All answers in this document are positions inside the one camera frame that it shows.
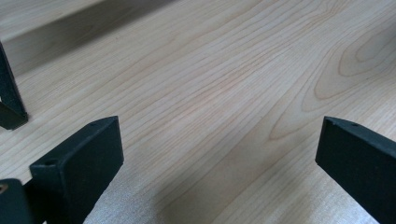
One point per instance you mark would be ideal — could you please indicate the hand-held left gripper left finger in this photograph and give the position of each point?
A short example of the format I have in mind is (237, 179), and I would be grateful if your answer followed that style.
(81, 168)

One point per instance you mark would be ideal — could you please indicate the black two-tier metal rack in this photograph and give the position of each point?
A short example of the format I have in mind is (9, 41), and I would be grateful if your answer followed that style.
(10, 99)

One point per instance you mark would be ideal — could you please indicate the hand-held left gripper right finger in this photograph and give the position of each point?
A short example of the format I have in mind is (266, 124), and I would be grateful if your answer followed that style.
(361, 165)

